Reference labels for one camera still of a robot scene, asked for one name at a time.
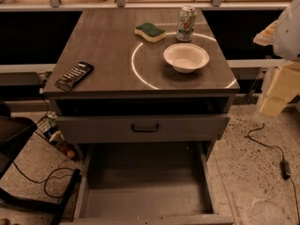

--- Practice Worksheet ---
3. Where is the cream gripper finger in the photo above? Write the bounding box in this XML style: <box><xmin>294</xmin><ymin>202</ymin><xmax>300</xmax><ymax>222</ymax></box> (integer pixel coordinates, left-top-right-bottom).
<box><xmin>259</xmin><ymin>62</ymin><xmax>300</xmax><ymax>117</ymax></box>

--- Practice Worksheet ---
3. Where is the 7up soda can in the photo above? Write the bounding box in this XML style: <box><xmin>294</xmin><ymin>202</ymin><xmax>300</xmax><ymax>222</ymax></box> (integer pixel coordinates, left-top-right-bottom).
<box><xmin>176</xmin><ymin>6</ymin><xmax>197</xmax><ymax>42</ymax></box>

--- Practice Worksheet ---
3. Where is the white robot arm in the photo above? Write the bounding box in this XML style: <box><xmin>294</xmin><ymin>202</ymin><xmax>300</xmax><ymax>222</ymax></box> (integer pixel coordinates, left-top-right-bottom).
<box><xmin>253</xmin><ymin>0</ymin><xmax>300</xmax><ymax>117</ymax></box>

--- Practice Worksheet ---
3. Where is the black rxbar chocolate bar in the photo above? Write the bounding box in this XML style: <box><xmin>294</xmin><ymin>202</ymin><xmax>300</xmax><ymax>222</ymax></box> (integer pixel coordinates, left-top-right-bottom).
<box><xmin>54</xmin><ymin>62</ymin><xmax>94</xmax><ymax>91</ymax></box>

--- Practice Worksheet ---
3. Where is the white bowl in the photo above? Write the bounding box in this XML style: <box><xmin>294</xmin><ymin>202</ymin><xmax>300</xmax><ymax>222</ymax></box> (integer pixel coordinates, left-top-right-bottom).
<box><xmin>163</xmin><ymin>43</ymin><xmax>210</xmax><ymax>73</ymax></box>

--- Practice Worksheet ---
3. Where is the green yellow sponge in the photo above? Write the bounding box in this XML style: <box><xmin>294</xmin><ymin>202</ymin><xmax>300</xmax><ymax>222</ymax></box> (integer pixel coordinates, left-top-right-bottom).
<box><xmin>135</xmin><ymin>22</ymin><xmax>166</xmax><ymax>43</ymax></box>

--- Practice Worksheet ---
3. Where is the grey wooden cabinet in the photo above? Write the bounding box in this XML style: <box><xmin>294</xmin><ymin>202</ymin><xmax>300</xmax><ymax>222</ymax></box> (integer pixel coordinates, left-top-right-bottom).
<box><xmin>45</xmin><ymin>8</ymin><xmax>239</xmax><ymax>164</ymax></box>

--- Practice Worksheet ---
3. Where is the closed upper drawer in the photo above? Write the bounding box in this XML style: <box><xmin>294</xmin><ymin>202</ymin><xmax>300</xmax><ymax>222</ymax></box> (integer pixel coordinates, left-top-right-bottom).
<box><xmin>57</xmin><ymin>114</ymin><xmax>230</xmax><ymax>143</ymax></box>

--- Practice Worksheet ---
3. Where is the open bottom drawer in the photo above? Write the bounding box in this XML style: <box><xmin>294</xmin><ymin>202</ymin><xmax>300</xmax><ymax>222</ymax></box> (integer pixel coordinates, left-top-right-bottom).
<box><xmin>60</xmin><ymin>142</ymin><xmax>233</xmax><ymax>225</ymax></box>

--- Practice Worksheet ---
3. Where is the black chair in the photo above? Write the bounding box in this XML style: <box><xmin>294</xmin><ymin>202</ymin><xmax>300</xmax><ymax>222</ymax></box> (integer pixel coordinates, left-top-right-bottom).
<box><xmin>0</xmin><ymin>103</ymin><xmax>83</xmax><ymax>225</ymax></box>

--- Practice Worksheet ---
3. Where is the black power adapter cable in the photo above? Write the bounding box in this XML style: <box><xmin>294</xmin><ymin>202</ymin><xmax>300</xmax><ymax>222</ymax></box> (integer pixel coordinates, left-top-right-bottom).
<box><xmin>244</xmin><ymin>123</ymin><xmax>300</xmax><ymax>225</ymax></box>

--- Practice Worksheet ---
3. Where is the black drawer handle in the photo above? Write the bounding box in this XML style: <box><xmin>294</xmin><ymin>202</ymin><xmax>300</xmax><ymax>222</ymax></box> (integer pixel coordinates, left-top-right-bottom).
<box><xmin>131</xmin><ymin>124</ymin><xmax>159</xmax><ymax>133</ymax></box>

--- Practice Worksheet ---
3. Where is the wire basket with items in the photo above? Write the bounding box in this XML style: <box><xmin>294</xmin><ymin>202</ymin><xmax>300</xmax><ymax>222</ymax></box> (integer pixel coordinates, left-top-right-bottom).
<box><xmin>36</xmin><ymin>112</ymin><xmax>78</xmax><ymax>160</ymax></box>

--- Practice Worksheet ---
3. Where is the black floor cable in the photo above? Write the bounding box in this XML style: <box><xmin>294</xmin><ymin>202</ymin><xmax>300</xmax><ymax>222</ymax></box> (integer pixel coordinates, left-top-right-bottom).
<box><xmin>12</xmin><ymin>161</ymin><xmax>76</xmax><ymax>200</ymax></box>

